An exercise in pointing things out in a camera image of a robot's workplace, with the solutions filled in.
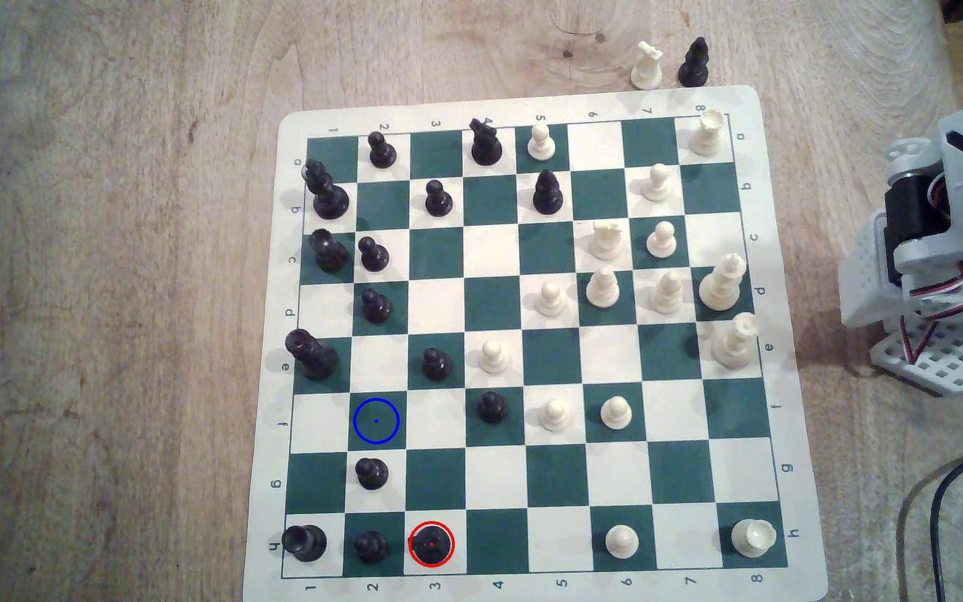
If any white queen d8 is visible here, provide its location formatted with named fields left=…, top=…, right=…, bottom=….
left=699, top=253, right=748, bottom=312

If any green white chess board mat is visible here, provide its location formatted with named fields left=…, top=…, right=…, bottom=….
left=241, top=84, right=830, bottom=602

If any white pawn d7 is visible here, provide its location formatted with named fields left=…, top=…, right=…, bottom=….
left=649, top=270, right=685, bottom=315

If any white grid base plate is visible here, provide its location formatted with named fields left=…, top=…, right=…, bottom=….
left=869, top=322, right=963, bottom=396

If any white bishop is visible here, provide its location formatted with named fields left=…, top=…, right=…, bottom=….
left=586, top=265, right=621, bottom=309

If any black rook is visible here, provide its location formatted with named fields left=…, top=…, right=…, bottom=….
left=281, top=524, right=329, bottom=564

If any black queen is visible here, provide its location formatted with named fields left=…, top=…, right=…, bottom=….
left=284, top=328, right=341, bottom=381

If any white knight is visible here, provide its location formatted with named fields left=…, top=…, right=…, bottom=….
left=588, top=219, right=625, bottom=262
left=630, top=42, right=665, bottom=91

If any black knight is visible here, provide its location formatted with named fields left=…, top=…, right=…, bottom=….
left=469, top=117, right=503, bottom=167

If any white king e8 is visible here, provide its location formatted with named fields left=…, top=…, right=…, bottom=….
left=711, top=312, right=760, bottom=371

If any white rook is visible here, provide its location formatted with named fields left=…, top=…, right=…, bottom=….
left=688, top=111, right=726, bottom=157
left=731, top=518, right=777, bottom=559

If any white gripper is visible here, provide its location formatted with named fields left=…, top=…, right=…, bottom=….
left=838, top=213, right=909, bottom=329

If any black bishop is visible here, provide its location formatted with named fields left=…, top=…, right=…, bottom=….
left=677, top=36, right=711, bottom=89
left=532, top=169, right=565, bottom=216
left=311, top=228, right=351, bottom=274

